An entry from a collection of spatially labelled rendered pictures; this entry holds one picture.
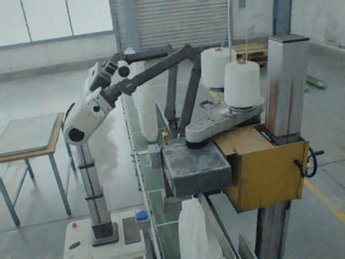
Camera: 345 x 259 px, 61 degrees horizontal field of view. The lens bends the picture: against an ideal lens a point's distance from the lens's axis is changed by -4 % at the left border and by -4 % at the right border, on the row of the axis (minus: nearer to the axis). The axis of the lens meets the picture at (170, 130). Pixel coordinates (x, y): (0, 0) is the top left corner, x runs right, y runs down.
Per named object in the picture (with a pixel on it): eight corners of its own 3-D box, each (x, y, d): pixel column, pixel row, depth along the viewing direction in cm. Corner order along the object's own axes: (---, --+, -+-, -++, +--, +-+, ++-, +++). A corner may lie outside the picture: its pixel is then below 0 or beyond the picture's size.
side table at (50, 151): (29, 174, 372) (10, 120, 339) (78, 166, 381) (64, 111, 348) (11, 227, 288) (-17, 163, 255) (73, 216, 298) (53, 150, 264)
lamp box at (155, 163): (149, 161, 143) (147, 145, 139) (159, 159, 144) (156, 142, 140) (152, 170, 136) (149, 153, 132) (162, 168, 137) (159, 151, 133)
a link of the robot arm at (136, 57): (178, 48, 206) (174, 40, 196) (179, 65, 202) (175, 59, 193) (118, 59, 217) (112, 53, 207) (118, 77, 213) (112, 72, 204)
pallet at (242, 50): (208, 54, 731) (208, 48, 724) (255, 48, 741) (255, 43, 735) (218, 61, 658) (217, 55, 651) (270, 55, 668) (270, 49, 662)
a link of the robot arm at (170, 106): (172, 60, 205) (167, 53, 195) (179, 59, 204) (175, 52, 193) (167, 122, 196) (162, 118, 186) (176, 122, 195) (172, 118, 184)
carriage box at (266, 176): (219, 183, 158) (218, 129, 144) (277, 170, 163) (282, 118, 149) (237, 214, 137) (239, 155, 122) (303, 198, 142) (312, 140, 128)
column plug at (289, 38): (268, 38, 123) (268, 36, 122) (293, 35, 125) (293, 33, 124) (283, 43, 113) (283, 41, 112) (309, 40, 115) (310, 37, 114)
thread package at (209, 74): (197, 82, 152) (195, 48, 145) (229, 78, 155) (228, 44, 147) (208, 92, 138) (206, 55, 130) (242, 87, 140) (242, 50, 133)
